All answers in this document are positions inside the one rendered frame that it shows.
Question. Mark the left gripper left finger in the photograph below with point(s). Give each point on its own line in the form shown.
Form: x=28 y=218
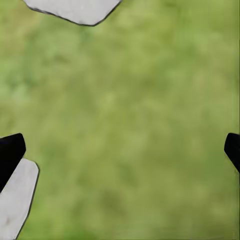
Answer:
x=12 y=150

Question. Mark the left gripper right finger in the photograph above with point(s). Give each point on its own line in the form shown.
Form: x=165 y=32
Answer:
x=232 y=149

